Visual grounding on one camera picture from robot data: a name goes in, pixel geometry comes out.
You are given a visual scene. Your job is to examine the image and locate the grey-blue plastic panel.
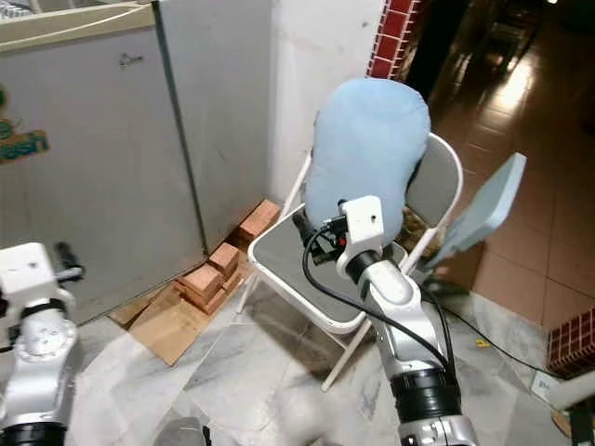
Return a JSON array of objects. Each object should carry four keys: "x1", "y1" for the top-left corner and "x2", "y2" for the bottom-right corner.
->
[{"x1": 423, "y1": 153, "x2": 528, "y2": 268}]

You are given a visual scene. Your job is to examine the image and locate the grey robot leg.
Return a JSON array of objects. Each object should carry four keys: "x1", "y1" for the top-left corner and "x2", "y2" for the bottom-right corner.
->
[{"x1": 153, "y1": 416, "x2": 210, "y2": 446}]

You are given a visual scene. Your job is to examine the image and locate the light blue pillow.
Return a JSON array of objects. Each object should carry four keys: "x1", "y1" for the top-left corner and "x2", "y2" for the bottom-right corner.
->
[{"x1": 305, "y1": 77, "x2": 431, "y2": 244}]

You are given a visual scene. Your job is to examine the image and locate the single red brick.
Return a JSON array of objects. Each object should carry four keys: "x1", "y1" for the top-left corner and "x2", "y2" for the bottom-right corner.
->
[{"x1": 239, "y1": 200, "x2": 282, "y2": 244}]

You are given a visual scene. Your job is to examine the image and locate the white folding chair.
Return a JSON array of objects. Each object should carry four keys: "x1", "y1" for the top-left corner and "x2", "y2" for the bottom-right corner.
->
[{"x1": 235, "y1": 133, "x2": 466, "y2": 391}]

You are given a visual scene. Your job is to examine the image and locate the brown cardboard sheet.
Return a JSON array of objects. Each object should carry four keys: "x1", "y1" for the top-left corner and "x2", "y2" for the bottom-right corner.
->
[{"x1": 109, "y1": 283, "x2": 233, "y2": 366}]

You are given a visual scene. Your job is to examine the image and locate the red brick stack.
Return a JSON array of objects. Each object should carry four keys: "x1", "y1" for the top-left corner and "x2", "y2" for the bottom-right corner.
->
[{"x1": 177, "y1": 243, "x2": 241, "y2": 315}]

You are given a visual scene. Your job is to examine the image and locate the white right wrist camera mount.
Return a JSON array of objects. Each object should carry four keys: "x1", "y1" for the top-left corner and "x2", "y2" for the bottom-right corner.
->
[{"x1": 337, "y1": 195, "x2": 385, "y2": 263}]

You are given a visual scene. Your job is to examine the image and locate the green and orange logo sticker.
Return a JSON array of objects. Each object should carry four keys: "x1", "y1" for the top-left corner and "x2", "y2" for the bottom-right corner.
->
[{"x1": 0, "y1": 88, "x2": 49, "y2": 164}]

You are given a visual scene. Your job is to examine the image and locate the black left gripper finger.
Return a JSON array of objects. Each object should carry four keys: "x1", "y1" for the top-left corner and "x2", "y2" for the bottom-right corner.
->
[{"x1": 54, "y1": 242, "x2": 85, "y2": 282}]

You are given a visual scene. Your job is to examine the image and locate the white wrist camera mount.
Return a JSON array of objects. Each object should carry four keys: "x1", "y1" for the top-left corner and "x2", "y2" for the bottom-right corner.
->
[
  {"x1": 337, "y1": 195, "x2": 385, "y2": 263},
  {"x1": 0, "y1": 243, "x2": 64, "y2": 308}
]

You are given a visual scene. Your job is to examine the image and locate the red tiled block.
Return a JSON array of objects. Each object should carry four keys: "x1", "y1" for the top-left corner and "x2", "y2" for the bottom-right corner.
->
[{"x1": 547, "y1": 308, "x2": 595, "y2": 380}]

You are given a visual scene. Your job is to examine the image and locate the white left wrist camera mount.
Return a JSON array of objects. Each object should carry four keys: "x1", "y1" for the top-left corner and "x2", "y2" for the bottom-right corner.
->
[{"x1": 0, "y1": 243, "x2": 64, "y2": 308}]

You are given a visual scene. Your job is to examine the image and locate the fridge door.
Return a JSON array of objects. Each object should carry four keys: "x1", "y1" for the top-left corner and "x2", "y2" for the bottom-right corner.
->
[{"x1": 0, "y1": 23, "x2": 207, "y2": 321}]

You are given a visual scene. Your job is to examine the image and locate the white power strip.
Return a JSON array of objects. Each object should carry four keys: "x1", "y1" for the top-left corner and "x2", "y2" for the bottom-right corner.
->
[{"x1": 530, "y1": 367, "x2": 595, "y2": 410}]

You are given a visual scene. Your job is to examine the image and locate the fridge cabinet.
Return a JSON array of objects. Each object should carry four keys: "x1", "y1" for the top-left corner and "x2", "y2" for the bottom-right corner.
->
[{"x1": 0, "y1": 0, "x2": 280, "y2": 321}]

